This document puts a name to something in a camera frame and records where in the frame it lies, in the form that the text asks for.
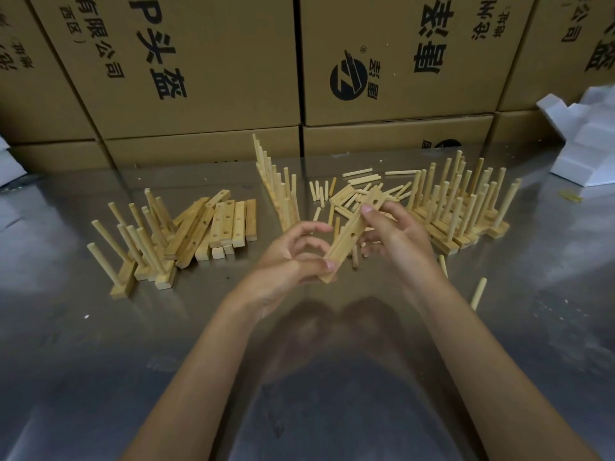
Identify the person's left hand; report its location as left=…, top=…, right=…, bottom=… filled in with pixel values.
left=238, top=221, right=337, bottom=322

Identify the person's right hand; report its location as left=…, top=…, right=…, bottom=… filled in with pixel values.
left=357, top=201, right=441, bottom=303

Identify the pile of drilled wooden bars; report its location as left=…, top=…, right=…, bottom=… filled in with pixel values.
left=164, top=189, right=258, bottom=270

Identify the pile of wooden dowels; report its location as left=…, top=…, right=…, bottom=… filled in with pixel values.
left=309, top=166, right=489, bottom=312

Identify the person's left forearm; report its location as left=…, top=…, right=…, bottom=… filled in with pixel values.
left=122, top=295, right=270, bottom=461

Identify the person's right forearm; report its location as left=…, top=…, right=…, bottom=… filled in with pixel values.
left=408, top=268, right=604, bottom=461

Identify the stack of white foam blocks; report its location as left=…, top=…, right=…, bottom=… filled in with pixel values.
left=536, top=83, right=615, bottom=188
left=0, top=136, right=28, bottom=188

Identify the shiny metal table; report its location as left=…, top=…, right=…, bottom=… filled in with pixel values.
left=0, top=143, right=615, bottom=461

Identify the stack of brown cardboard boxes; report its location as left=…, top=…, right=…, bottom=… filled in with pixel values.
left=0, top=0, right=615, bottom=174

